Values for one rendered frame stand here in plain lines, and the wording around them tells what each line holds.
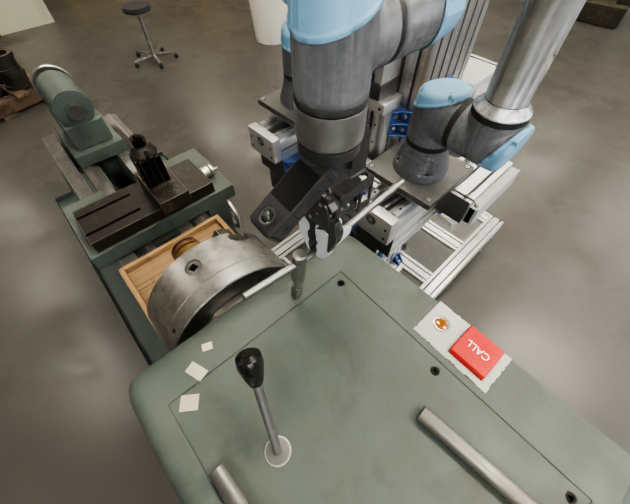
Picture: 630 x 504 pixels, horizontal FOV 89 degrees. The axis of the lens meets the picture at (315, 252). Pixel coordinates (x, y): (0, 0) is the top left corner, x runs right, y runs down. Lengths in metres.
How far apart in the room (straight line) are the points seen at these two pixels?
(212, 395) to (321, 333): 0.19
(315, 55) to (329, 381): 0.42
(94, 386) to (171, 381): 1.59
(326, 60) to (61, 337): 2.22
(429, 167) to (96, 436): 1.87
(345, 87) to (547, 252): 2.45
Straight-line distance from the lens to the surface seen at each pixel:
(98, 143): 1.71
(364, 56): 0.31
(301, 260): 0.48
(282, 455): 0.51
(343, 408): 0.52
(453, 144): 0.84
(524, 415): 0.59
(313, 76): 0.31
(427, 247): 2.05
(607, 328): 2.55
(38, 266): 2.78
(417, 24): 0.36
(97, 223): 1.26
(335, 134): 0.33
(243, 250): 0.69
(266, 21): 4.78
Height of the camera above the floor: 1.76
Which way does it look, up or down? 54 degrees down
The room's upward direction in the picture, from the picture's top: straight up
